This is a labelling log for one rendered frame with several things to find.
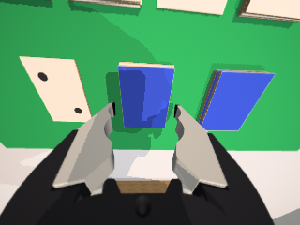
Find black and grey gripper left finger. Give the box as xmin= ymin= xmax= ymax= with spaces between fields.
xmin=0 ymin=102 xmax=115 ymax=225

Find green felt mat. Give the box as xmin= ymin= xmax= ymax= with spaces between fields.
xmin=0 ymin=0 xmax=300 ymax=151

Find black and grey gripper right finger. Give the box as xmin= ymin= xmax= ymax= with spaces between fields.
xmin=172 ymin=104 xmax=275 ymax=225

